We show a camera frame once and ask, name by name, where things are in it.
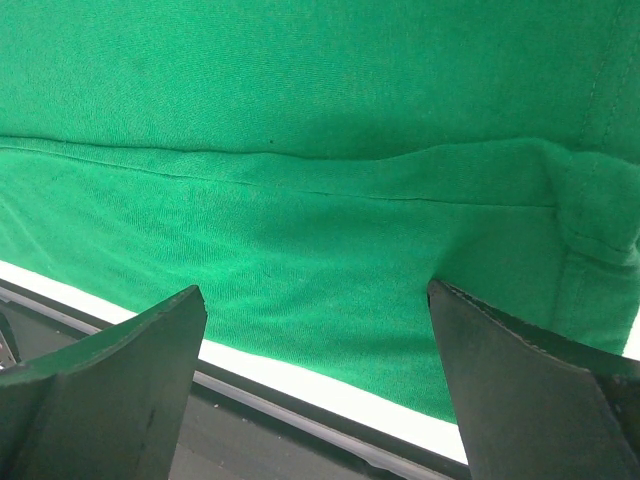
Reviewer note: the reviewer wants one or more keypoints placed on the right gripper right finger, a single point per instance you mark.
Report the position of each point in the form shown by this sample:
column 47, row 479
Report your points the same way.
column 532, row 404

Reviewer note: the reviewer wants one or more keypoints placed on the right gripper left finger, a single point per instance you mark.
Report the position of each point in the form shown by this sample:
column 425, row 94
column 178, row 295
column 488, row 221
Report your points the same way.
column 109, row 406

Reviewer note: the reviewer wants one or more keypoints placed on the green t shirt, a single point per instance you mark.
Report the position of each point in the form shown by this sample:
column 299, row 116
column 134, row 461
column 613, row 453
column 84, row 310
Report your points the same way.
column 312, row 165

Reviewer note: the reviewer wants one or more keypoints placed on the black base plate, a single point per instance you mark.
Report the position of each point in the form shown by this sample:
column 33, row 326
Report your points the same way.
column 249, row 418

